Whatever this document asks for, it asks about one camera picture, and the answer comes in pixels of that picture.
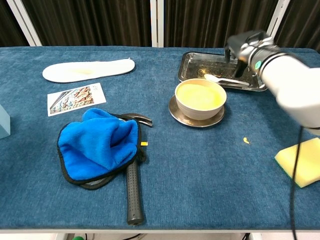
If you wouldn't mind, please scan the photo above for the black handled claw hammer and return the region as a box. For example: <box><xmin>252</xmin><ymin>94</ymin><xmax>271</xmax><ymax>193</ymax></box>
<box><xmin>109</xmin><ymin>112</ymin><xmax>154</xmax><ymax>225</ymax></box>

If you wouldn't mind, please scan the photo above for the white partition post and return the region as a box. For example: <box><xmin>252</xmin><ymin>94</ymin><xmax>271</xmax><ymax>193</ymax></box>
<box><xmin>6</xmin><ymin>0</ymin><xmax>43</xmax><ymax>47</ymax></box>
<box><xmin>264</xmin><ymin>0</ymin><xmax>291</xmax><ymax>40</ymax></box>
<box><xmin>149</xmin><ymin>0</ymin><xmax>165</xmax><ymax>48</ymax></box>

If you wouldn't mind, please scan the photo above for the light blue foam cube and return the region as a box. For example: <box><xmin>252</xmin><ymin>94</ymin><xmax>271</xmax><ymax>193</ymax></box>
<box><xmin>0</xmin><ymin>103</ymin><xmax>12</xmax><ymax>140</ymax></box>

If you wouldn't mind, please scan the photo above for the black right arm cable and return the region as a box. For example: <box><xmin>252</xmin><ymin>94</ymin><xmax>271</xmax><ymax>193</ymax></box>
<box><xmin>289</xmin><ymin>124</ymin><xmax>305</xmax><ymax>240</ymax></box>

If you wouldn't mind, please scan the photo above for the beige bowl with yellow liquid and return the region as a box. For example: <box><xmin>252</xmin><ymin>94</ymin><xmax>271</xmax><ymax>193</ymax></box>
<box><xmin>174</xmin><ymin>79</ymin><xmax>228</xmax><ymax>121</ymax></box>

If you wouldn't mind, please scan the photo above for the metal tray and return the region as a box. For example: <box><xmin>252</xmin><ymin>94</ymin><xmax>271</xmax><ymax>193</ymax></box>
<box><xmin>177</xmin><ymin>51</ymin><xmax>268</xmax><ymax>92</ymax></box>

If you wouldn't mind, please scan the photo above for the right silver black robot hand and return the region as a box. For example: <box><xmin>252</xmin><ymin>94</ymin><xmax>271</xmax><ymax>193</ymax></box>
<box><xmin>223</xmin><ymin>29</ymin><xmax>273</xmax><ymax>78</ymax></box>

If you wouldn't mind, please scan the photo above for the photo postcard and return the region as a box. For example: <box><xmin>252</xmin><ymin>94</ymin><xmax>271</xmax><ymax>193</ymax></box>
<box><xmin>47</xmin><ymin>82</ymin><xmax>107</xmax><ymax>117</ymax></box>

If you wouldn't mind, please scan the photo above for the blue fleece cloth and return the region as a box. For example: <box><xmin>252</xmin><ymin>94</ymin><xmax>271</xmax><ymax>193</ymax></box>
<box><xmin>56</xmin><ymin>107</ymin><xmax>147</xmax><ymax>191</ymax></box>

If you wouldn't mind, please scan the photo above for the white plastic spoon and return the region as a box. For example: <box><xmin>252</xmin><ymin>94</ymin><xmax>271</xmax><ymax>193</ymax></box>
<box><xmin>204</xmin><ymin>73</ymin><xmax>250</xmax><ymax>88</ymax></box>

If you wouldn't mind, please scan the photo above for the blue table cover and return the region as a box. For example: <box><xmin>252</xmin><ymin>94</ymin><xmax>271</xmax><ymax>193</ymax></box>
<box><xmin>0</xmin><ymin>46</ymin><xmax>320</xmax><ymax>232</ymax></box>

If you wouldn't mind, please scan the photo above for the white slipper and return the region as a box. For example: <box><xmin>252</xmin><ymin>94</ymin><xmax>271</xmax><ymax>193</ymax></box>
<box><xmin>41</xmin><ymin>57</ymin><xmax>136</xmax><ymax>83</ymax></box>

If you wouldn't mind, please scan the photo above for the round metal saucer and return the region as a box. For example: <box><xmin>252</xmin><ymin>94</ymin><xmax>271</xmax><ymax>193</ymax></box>
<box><xmin>168</xmin><ymin>94</ymin><xmax>226</xmax><ymax>128</ymax></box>

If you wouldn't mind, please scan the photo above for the yellow sponge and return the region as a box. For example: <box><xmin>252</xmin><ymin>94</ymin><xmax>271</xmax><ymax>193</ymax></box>
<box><xmin>274</xmin><ymin>136</ymin><xmax>320</xmax><ymax>189</ymax></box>

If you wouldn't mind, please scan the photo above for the black curtain panel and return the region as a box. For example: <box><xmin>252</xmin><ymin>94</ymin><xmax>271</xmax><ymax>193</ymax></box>
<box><xmin>273</xmin><ymin>0</ymin><xmax>320</xmax><ymax>51</ymax></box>
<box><xmin>21</xmin><ymin>0</ymin><xmax>154</xmax><ymax>47</ymax></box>
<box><xmin>0</xmin><ymin>0</ymin><xmax>32</xmax><ymax>47</ymax></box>
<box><xmin>163</xmin><ymin>0</ymin><xmax>276</xmax><ymax>48</ymax></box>

